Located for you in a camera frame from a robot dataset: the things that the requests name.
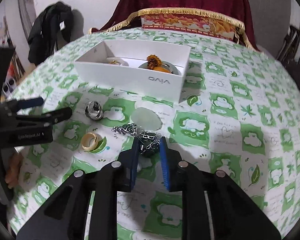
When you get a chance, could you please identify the silver black chain bracelet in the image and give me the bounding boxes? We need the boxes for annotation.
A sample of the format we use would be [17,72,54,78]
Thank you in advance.
[111,123,161,158]

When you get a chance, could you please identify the silver metal ring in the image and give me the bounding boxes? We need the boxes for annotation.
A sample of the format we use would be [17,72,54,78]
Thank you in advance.
[84,101,104,121]

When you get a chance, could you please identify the green jade bangle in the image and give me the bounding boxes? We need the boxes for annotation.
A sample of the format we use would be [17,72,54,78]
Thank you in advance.
[139,61,180,75]

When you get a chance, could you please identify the dark red velvet cloth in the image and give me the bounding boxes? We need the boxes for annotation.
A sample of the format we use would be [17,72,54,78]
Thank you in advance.
[90,0,260,51]

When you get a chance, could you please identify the white jade bangle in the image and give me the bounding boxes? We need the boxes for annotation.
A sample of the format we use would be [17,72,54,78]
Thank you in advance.
[106,57,129,66]

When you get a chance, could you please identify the white cardboard box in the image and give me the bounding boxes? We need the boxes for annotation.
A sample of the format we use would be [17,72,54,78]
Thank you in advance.
[74,40,191,103]

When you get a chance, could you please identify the black hanging clothes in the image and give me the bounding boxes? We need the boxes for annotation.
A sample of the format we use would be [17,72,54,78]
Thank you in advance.
[27,2,74,66]

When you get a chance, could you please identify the pale green jade pendant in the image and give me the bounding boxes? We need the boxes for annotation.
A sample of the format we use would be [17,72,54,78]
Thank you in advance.
[81,132,103,152]

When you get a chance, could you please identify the green white patterned tablecloth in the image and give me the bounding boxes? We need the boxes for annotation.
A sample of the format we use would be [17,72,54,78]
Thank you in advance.
[8,28,300,236]

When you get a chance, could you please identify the pale oval jade disc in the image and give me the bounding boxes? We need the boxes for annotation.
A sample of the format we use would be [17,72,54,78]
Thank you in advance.
[130,107,162,131]

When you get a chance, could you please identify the person's left hand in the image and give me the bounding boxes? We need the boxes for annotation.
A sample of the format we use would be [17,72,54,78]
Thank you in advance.
[5,153,23,189]

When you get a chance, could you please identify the red orange decorated box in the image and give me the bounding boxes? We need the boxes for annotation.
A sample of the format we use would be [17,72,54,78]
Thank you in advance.
[141,14,236,41]

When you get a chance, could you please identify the black folding chair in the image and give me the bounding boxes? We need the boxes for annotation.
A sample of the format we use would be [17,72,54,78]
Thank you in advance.
[276,25,300,67]

